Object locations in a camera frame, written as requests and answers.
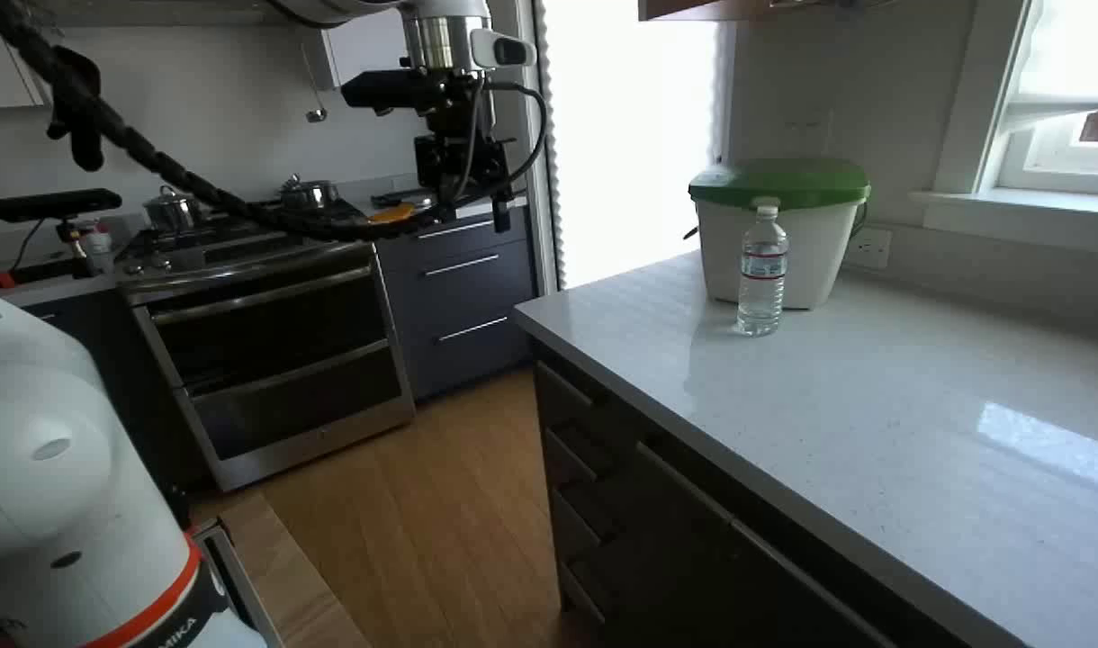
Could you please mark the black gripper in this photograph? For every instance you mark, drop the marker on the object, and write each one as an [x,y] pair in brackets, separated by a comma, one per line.
[454,155]

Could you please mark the dark drawer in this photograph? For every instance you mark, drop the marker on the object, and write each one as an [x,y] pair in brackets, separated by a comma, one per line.
[581,415]

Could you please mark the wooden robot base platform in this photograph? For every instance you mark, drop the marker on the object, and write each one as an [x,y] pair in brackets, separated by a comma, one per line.
[298,599]

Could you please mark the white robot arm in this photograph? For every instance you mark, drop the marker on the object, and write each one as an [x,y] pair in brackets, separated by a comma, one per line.
[91,553]

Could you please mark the grey cabinet beside oven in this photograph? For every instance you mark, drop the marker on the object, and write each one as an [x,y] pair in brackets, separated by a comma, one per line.
[454,292]

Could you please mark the white glass door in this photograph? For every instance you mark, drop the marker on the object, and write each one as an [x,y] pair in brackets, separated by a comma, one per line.
[630,123]

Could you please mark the stainless steel oven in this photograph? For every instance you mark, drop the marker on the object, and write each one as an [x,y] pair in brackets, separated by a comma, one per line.
[280,351]

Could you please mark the clear plastic water bottle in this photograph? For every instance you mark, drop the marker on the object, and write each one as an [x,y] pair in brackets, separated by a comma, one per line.
[762,270]

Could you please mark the white bin with green lid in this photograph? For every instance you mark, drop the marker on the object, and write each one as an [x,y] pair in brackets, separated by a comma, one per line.
[820,207]

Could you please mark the dark island cabinet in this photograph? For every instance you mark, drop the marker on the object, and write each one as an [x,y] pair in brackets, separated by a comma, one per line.
[673,553]

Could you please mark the wooden wall shelf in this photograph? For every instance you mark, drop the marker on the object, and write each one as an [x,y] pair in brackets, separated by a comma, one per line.
[722,9]

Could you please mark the black camera on stand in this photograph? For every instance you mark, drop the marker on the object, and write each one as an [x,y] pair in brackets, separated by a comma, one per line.
[61,207]

